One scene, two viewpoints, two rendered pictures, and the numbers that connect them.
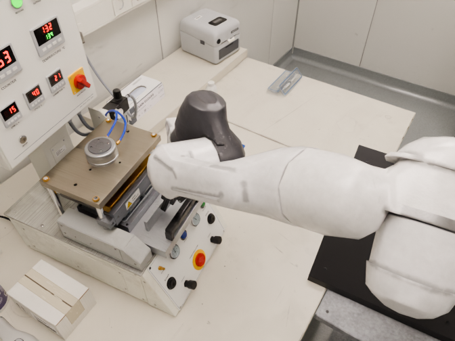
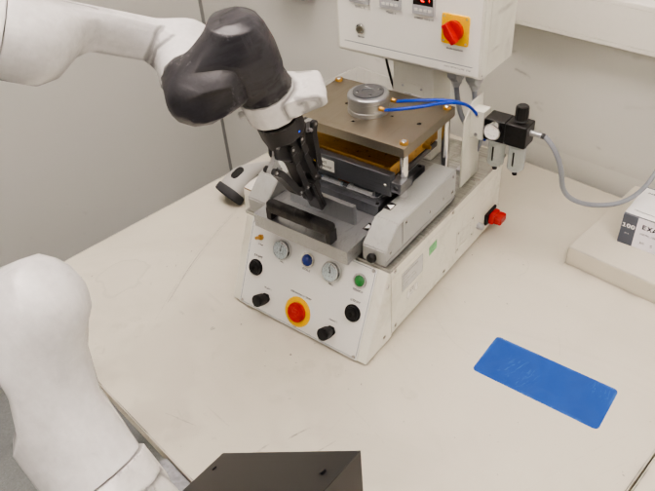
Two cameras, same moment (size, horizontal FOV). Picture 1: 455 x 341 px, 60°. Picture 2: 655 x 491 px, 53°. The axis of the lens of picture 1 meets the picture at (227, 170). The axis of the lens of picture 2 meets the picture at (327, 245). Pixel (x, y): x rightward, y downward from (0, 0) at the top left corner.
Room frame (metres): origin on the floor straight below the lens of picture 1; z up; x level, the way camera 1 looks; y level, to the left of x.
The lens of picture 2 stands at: (0.94, -0.80, 1.70)
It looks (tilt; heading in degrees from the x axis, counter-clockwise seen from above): 39 degrees down; 106
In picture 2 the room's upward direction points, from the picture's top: 5 degrees counter-clockwise
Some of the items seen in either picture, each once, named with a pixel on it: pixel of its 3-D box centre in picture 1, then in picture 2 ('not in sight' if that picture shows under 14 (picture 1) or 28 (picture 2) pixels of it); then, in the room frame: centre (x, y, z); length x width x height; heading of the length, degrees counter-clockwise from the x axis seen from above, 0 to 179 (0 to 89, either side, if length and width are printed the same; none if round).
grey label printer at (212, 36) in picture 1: (210, 34); not in sight; (1.83, 0.08, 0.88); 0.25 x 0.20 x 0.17; 51
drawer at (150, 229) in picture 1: (139, 201); (345, 192); (0.70, 0.24, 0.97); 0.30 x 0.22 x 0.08; 65
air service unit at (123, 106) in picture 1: (118, 114); (504, 138); (0.99, 0.35, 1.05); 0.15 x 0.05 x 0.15; 155
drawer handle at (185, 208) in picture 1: (183, 214); (300, 220); (0.64, 0.12, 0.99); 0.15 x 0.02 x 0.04; 155
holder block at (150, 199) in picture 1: (124, 193); (359, 175); (0.72, 0.29, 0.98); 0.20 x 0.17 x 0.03; 155
